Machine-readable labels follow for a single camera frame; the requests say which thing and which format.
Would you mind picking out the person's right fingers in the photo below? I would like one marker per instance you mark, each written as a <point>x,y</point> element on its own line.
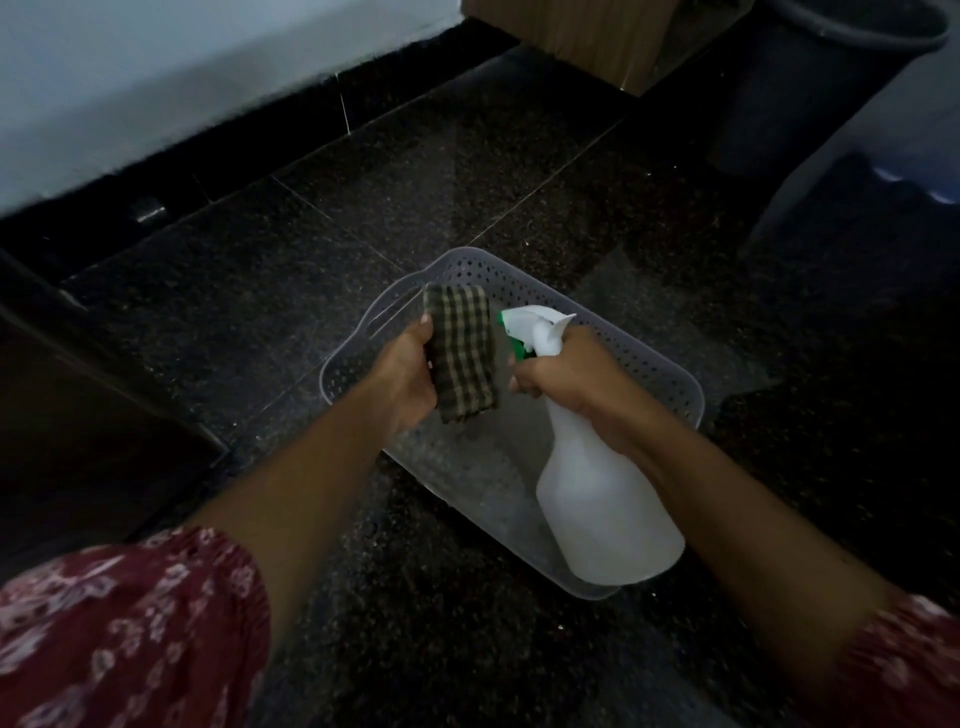
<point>525,375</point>

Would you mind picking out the person's left thumb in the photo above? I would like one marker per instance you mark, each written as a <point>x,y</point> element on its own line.
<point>418,337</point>

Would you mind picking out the grey perforated plastic basket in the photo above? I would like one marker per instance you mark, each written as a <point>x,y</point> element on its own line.
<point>487,450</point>

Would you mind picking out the person's left hand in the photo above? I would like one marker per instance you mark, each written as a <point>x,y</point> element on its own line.
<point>401,379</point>

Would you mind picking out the checkered cleaning cloth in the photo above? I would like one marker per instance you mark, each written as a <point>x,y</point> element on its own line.
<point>461,352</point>

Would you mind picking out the red floral garment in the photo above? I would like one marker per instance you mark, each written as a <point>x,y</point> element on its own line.
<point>127,630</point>

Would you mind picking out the white spray bottle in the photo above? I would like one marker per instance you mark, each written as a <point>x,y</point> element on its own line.
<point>592,480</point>

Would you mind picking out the person's right hand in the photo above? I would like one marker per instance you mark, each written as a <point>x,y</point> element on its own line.
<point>577,375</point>

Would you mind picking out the dark plastic bin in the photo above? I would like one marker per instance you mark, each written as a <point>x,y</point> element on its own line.
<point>817,82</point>

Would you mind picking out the person's left forearm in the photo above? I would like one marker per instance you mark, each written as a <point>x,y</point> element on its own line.
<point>300,495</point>

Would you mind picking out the person's right forearm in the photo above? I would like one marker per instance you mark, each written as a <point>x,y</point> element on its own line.
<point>757,540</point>

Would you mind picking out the brown wooden cabinet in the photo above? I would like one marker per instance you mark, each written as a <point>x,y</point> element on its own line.
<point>607,37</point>

